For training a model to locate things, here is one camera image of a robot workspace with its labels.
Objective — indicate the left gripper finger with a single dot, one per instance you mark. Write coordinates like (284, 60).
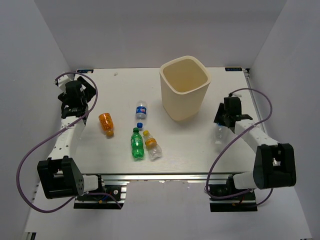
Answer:
(81, 80)
(89, 91)

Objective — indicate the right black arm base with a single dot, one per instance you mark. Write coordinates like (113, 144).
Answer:
(223, 185)

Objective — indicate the cream plastic bin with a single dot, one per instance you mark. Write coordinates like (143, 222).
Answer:
(184, 82)

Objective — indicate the aluminium table front rail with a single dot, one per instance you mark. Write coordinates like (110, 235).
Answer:
(153, 177)

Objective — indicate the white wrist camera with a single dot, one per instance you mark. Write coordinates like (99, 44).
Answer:
(235, 95)
(61, 82)

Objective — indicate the orange plastic bottle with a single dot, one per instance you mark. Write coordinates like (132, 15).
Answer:
(106, 124)

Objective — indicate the clear water bottle white cap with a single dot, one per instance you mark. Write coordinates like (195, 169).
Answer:
(220, 133)

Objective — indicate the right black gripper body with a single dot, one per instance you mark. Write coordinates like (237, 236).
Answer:
(225, 115)

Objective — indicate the clear blue label Pepsi bottle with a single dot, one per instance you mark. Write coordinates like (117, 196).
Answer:
(141, 114)

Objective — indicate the left blue table sticker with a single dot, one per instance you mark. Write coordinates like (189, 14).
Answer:
(85, 71)

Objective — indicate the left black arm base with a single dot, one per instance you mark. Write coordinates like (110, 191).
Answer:
(110, 195)

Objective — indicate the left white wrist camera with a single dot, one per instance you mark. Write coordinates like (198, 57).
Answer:
(61, 82)

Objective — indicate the clear yellow cap bottle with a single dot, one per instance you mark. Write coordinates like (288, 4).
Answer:
(152, 146)

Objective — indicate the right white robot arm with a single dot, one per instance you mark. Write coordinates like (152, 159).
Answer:
(274, 163)

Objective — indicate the green Sprite bottle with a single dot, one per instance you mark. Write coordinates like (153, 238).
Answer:
(137, 144)

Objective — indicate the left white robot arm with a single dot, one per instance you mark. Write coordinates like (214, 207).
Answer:
(59, 175)

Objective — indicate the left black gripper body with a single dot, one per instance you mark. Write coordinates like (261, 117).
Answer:
(63, 97)

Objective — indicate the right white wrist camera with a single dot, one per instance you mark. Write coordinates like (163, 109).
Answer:
(235, 95)

